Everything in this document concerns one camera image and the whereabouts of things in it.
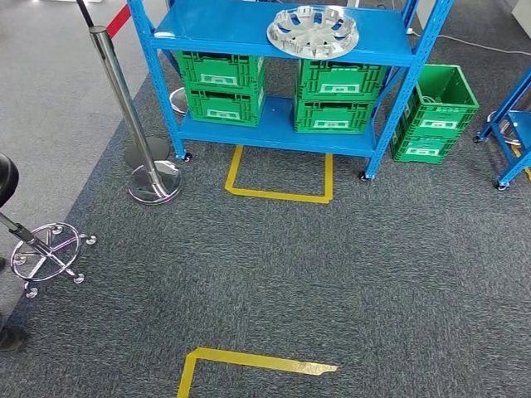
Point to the blue metal shelf rack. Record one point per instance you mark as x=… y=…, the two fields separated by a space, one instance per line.
x=510 y=126
x=270 y=38

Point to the green plastic crate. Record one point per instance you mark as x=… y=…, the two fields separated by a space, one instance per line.
x=223 y=110
x=331 y=118
x=439 y=112
x=220 y=71
x=423 y=151
x=338 y=79

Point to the grey barrier stanchion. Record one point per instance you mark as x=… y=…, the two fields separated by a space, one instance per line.
x=179 y=101

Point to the silver wheel hubcap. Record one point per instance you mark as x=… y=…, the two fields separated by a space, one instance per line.
x=313 y=30

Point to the chrome barrier stanchion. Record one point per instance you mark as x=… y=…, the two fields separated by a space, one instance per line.
x=125 y=110

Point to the red barrier belt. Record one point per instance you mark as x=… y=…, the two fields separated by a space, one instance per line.
x=118 y=21

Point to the black round stool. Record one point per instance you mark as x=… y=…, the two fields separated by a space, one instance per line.
x=8 y=178

